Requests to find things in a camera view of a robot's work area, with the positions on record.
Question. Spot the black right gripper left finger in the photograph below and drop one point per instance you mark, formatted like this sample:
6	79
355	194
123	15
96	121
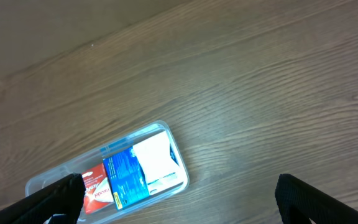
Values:
60	202

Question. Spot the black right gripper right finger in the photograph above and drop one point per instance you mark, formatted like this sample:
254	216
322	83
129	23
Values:
299	202

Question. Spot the red medicine box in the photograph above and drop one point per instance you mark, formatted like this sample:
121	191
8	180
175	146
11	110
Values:
98	192

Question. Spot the blue medicine box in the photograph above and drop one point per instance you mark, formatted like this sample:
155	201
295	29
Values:
126	178

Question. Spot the clear plastic container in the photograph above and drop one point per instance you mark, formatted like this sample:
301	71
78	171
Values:
95	156

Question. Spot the white medicine box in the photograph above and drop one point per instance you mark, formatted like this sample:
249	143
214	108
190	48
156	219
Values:
160	168

